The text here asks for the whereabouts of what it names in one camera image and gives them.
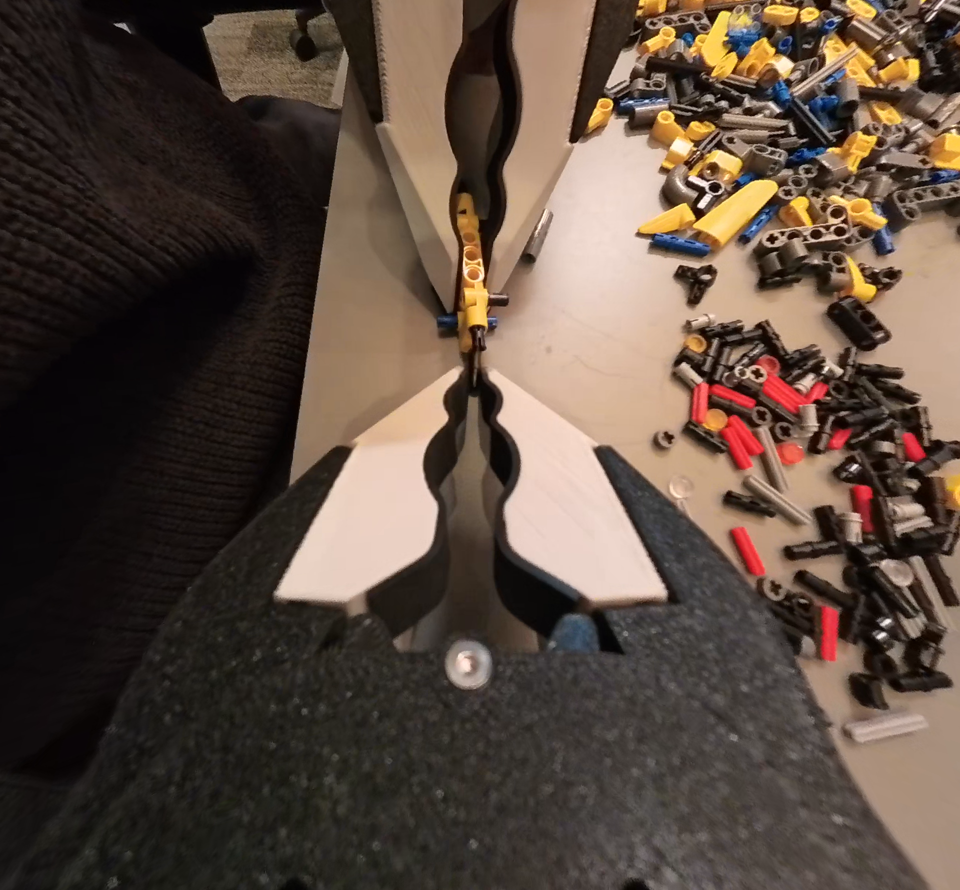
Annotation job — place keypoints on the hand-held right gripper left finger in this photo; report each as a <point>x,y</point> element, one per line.
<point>360,522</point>

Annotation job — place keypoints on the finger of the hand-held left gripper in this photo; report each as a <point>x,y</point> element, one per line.
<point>551,95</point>
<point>412,80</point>

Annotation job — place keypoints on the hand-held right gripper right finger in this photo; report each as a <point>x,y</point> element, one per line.
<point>577,522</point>

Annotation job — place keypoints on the yellow brick assembly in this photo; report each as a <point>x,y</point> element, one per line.
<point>472,260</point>

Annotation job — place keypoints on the pile of black red pins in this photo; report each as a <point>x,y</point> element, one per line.
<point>825,455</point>

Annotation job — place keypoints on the clear round stud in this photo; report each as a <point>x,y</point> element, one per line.
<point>682,487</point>

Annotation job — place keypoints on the small grey bush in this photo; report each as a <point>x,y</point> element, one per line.
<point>665,438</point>

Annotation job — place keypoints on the grey tube connector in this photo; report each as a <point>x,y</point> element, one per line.
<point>538,234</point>

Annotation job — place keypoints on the yellow wedge brick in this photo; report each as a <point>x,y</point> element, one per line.
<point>667,220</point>

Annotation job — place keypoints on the pile of yellow grey bricks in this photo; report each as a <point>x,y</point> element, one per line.
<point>787,80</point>

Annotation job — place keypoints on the blue long pin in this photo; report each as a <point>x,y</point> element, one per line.
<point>679,244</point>

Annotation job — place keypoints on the black two-hole connector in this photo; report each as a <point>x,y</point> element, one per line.
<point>859,321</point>

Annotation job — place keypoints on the light grey axle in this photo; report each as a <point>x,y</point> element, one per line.
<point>885,727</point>

